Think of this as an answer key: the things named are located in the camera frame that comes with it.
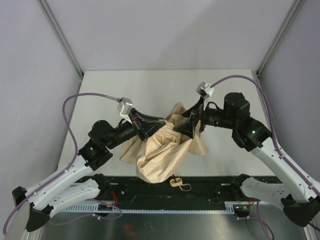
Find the beige folding umbrella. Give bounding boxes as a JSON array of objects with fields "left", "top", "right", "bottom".
[{"left": 119, "top": 102, "right": 209, "bottom": 184}]

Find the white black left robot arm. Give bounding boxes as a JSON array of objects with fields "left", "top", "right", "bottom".
[{"left": 12, "top": 108, "right": 166, "bottom": 232}]

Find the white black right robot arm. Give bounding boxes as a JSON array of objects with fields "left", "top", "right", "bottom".
[{"left": 174, "top": 92, "right": 320, "bottom": 227}]

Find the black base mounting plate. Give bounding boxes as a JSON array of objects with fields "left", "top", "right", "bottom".
[{"left": 96, "top": 176, "right": 256, "bottom": 209}]

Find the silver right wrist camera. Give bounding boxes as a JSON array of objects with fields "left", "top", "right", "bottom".
[{"left": 196, "top": 81, "right": 214, "bottom": 109}]

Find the grey slotted cable duct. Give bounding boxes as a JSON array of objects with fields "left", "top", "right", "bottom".
[{"left": 61, "top": 202, "right": 251, "bottom": 215}]

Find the left aluminium corner post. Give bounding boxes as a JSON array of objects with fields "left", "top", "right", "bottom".
[{"left": 37, "top": 0, "right": 85, "bottom": 77}]

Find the aluminium corner post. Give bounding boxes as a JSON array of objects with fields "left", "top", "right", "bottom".
[
  {"left": 256, "top": 0, "right": 307, "bottom": 76},
  {"left": 37, "top": 0, "right": 85, "bottom": 77}
]

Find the right aluminium corner post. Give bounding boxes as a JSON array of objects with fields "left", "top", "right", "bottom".
[{"left": 256, "top": 0, "right": 307, "bottom": 76}]

